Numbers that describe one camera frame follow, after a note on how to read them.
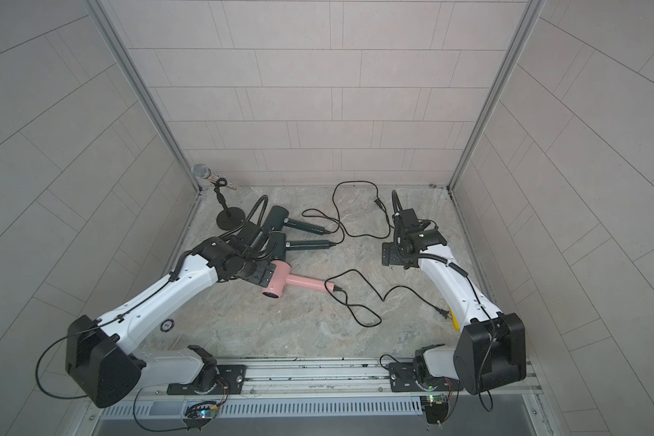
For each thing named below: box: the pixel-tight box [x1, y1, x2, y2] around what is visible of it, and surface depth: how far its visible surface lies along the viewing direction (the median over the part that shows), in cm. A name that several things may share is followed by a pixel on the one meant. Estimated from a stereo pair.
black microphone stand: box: [210, 178, 246, 231], surface depth 107 cm
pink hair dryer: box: [261, 259, 336, 299], surface depth 88 cm
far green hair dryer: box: [263, 205, 332, 236], surface depth 104 cm
